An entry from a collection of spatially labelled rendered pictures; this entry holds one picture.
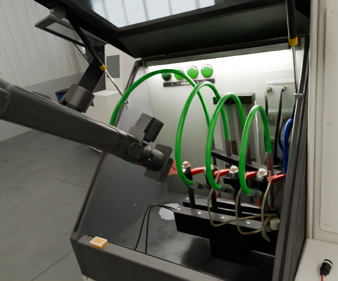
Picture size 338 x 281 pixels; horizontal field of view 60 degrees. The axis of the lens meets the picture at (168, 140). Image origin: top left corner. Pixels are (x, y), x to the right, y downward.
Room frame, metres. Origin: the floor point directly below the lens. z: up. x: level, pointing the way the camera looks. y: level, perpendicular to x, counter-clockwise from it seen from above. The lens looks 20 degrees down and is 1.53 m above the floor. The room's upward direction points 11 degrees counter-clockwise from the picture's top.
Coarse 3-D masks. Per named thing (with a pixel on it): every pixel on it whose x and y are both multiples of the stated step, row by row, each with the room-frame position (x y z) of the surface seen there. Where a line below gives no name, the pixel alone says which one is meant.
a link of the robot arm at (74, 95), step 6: (72, 84) 0.84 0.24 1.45; (72, 90) 0.83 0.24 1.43; (78, 90) 0.83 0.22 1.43; (84, 90) 0.83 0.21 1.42; (66, 96) 0.82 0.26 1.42; (72, 96) 0.83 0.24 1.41; (78, 96) 0.82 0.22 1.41; (84, 96) 0.82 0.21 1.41; (90, 96) 0.83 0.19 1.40; (60, 102) 0.81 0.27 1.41; (66, 102) 0.83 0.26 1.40; (72, 102) 0.81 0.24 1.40; (78, 102) 0.81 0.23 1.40; (84, 102) 0.82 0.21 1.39; (90, 102) 0.84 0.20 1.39; (84, 108) 0.82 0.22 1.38
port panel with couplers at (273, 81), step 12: (264, 72) 0.96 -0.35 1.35; (276, 72) 0.94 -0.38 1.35; (288, 72) 0.92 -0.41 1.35; (264, 84) 0.96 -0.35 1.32; (276, 84) 0.94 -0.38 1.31; (288, 84) 0.92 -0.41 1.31; (276, 96) 0.94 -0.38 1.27; (288, 96) 0.92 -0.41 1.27; (264, 108) 0.97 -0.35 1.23; (276, 108) 0.94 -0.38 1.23; (288, 108) 0.92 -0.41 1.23; (276, 120) 0.94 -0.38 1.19; (288, 144) 0.92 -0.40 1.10; (288, 156) 0.92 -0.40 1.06
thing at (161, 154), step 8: (160, 144) 0.80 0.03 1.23; (152, 152) 0.73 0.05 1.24; (160, 152) 0.76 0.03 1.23; (168, 152) 0.76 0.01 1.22; (152, 160) 0.72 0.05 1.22; (160, 160) 0.74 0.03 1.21; (152, 168) 0.74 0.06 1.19; (160, 168) 0.74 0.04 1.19; (152, 176) 0.74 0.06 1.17; (160, 176) 0.73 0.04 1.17
